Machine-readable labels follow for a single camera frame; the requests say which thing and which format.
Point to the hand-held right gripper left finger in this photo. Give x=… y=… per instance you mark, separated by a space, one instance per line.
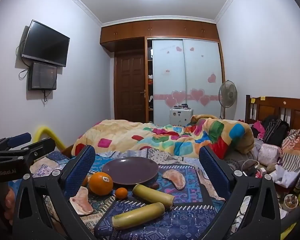
x=78 y=170

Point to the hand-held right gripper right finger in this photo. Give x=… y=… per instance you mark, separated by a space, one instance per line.
x=213 y=171

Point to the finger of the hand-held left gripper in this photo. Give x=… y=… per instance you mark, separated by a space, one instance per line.
x=40 y=147
x=19 y=139

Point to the large orange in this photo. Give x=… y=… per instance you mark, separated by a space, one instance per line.
x=100 y=183

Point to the pomelo segment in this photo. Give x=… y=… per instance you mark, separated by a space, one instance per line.
x=81 y=202
x=175 y=178

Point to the small tangerine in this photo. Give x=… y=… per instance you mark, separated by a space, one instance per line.
x=121 y=193

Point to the purple plate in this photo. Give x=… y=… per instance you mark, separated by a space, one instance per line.
x=130 y=171

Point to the banana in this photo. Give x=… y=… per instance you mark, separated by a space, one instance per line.
x=152 y=196

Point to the sugarcane piece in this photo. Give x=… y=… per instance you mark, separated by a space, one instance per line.
x=137 y=216

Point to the person's left hand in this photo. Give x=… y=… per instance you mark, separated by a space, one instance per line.
x=9 y=200

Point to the blue patterned bedsheet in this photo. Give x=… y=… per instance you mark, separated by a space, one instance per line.
x=190 y=217

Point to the pink white pouch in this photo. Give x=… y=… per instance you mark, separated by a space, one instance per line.
x=269 y=153

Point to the pink cloth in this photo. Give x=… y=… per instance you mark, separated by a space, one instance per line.
x=258 y=127

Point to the colourful patchwork blanket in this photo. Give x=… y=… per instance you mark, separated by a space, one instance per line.
x=140 y=135

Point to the small jars on suitcase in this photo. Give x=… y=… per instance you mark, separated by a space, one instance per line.
x=182 y=106

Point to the white plastic bag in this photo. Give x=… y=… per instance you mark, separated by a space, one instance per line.
x=286 y=176

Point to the black backpack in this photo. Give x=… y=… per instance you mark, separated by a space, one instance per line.
x=275 y=131

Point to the standing fan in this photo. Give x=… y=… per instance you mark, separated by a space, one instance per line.
x=227 y=96

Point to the striped bag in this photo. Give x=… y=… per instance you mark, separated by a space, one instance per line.
x=293 y=150

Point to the round jar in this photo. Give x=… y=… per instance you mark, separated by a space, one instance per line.
x=291 y=201

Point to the brown wooden door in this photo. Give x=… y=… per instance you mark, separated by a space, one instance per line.
x=128 y=85

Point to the wooden bed headboard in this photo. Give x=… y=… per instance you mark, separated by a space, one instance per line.
x=297 y=107

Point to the wooden wardrobe with sliding doors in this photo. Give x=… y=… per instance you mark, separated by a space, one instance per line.
x=185 y=62

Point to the small black wall monitor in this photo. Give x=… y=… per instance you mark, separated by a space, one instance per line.
x=42 y=76

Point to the black wall television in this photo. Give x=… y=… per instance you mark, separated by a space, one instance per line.
x=45 y=43

